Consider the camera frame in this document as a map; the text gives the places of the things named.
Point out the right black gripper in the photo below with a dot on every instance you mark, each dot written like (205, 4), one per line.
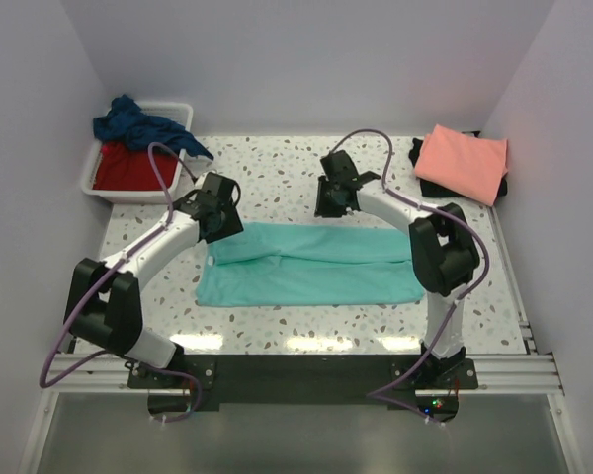
(323, 209)

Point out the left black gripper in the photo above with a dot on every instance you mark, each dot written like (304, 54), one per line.
(232, 227)

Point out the teal t-shirt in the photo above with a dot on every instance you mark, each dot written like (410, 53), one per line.
(309, 265)

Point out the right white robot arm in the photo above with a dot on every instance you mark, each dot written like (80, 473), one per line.
(443, 251)

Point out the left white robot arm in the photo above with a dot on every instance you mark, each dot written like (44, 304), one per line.
(104, 304)

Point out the folded black t-shirt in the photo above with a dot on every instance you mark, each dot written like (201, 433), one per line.
(499, 185)

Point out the white plastic laundry basket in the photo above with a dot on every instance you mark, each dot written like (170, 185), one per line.
(171, 168)

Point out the red t-shirt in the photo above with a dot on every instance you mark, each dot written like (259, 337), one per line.
(123, 170)

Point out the navy blue t-shirt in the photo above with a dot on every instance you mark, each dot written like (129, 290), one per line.
(128, 124)

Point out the folded salmon pink t-shirt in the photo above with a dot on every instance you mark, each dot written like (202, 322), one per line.
(462, 160)

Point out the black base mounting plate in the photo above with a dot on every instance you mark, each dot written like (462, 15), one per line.
(423, 384)

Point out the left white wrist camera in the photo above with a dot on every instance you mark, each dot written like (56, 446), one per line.
(201, 178)

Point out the aluminium rail frame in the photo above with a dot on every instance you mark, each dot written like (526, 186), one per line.
(528, 374)

